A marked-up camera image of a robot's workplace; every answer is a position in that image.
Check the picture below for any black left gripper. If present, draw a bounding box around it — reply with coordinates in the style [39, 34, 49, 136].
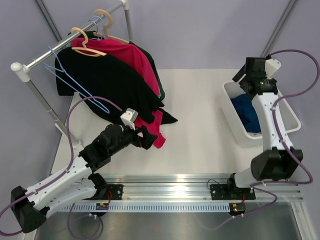
[109, 122, 157, 157]

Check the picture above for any wooden hanger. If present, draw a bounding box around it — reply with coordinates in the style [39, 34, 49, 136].
[93, 9, 130, 44]
[71, 27, 107, 57]

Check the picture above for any rear blue wire hanger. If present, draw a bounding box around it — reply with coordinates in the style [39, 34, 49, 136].
[90, 19, 105, 40]

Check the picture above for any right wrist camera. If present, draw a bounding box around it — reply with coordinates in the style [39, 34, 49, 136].
[265, 58, 282, 79]

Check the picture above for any aluminium mounting rail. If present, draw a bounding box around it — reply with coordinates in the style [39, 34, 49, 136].
[73, 173, 303, 213]

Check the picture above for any blue t shirt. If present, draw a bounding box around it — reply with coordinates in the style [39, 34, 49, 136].
[230, 93, 261, 134]

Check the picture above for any white plastic basket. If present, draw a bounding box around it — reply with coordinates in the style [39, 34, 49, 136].
[221, 79, 302, 148]

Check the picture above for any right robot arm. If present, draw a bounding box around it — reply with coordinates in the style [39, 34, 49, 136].
[226, 57, 303, 199]

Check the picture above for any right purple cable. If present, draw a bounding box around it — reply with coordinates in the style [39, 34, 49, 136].
[249, 49, 320, 188]

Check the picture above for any light blue wire hanger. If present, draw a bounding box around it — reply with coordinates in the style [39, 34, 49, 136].
[44, 46, 110, 114]

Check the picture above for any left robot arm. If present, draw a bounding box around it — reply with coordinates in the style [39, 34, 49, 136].
[10, 124, 158, 234]

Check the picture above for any pink t shirt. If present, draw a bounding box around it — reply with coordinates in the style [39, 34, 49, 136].
[86, 39, 166, 149]

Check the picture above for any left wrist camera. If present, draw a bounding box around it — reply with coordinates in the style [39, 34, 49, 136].
[120, 108, 139, 130]

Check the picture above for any metal clothes rack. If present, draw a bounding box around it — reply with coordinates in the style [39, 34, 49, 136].
[10, 0, 133, 149]

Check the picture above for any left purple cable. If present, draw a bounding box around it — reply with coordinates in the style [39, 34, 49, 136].
[0, 95, 126, 221]

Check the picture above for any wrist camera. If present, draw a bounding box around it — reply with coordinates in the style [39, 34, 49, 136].
[120, 108, 139, 130]
[265, 58, 282, 79]

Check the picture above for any black t shirt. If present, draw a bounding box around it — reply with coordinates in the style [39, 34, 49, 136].
[55, 47, 177, 125]

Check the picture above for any purple cable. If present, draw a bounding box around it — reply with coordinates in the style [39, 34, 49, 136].
[0, 95, 126, 221]
[249, 49, 320, 188]

